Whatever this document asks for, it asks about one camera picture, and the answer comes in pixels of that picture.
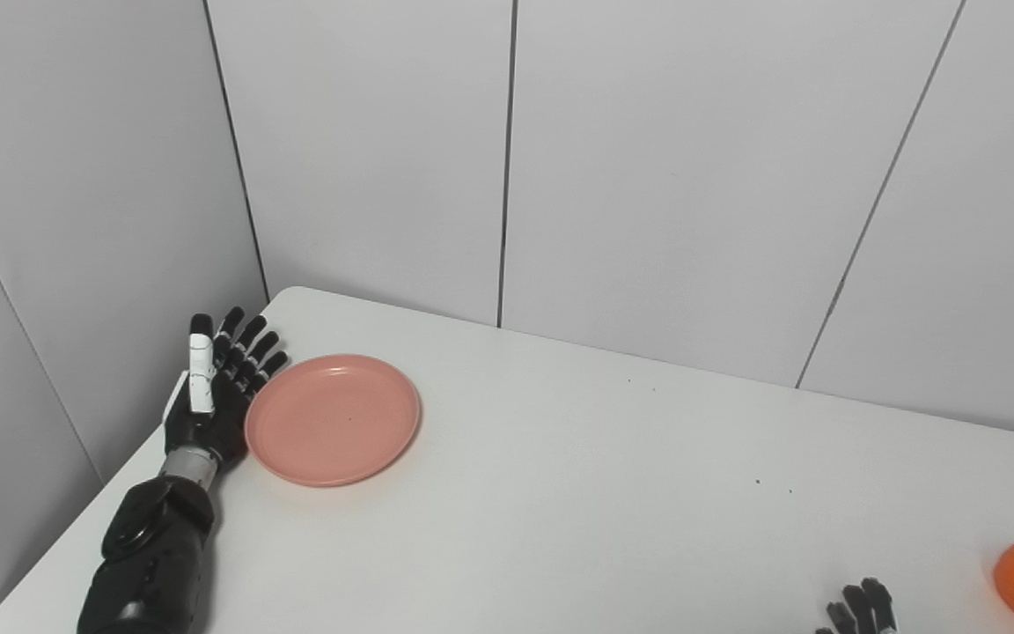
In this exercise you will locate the pink round plate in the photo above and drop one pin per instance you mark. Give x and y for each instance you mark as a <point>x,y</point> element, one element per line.
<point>333,420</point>

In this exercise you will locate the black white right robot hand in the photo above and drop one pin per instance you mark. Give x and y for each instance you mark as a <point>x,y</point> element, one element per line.
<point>863,612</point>

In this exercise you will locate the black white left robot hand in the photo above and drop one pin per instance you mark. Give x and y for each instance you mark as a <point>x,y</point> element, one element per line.
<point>216,414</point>

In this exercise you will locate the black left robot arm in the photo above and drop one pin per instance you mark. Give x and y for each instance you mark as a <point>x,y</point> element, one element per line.
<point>155,555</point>

